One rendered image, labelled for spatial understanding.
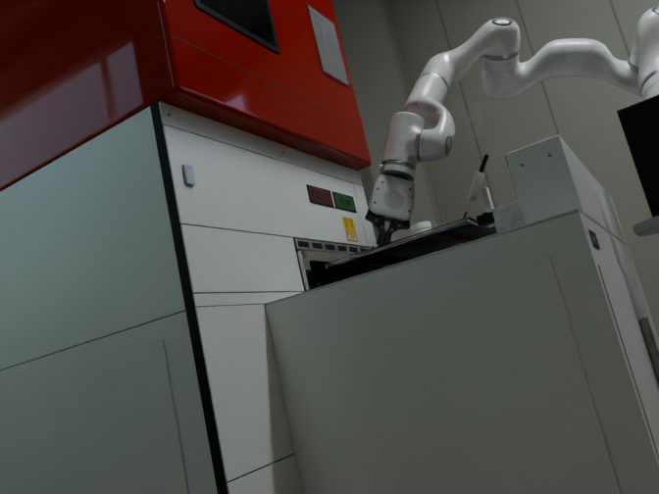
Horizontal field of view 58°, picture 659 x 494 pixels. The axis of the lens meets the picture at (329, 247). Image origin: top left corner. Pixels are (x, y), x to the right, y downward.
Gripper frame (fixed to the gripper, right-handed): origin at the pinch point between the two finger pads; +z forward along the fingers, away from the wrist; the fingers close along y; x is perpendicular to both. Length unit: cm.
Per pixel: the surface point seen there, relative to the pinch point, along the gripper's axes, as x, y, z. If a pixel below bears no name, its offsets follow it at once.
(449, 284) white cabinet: -34.3, 7.5, 14.6
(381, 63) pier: 165, 4, -146
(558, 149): -43.2, 19.4, -10.6
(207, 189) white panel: -18.4, -39.1, 3.6
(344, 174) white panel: 30.1, -10.4, -24.9
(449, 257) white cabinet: -34.8, 6.5, 9.9
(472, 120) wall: 155, 58, -121
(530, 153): -40.4, 15.7, -10.0
